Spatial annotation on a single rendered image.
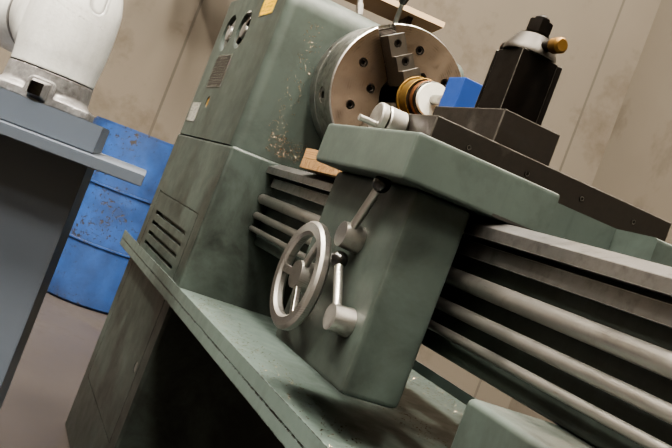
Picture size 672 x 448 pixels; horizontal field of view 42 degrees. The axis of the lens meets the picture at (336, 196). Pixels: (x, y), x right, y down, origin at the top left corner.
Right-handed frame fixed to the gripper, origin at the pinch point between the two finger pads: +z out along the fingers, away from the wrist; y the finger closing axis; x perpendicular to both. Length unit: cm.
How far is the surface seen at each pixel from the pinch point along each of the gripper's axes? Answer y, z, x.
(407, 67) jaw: 31.5, 21.1, 8.6
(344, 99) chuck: 25.5, 31.5, 0.6
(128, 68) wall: -306, 17, -2
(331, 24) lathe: 10.0, 15.2, -2.9
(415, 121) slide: 85, 39, -11
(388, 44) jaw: 28.9, 18.0, 3.9
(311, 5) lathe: 9.7, 13.3, -8.6
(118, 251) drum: -215, 104, 13
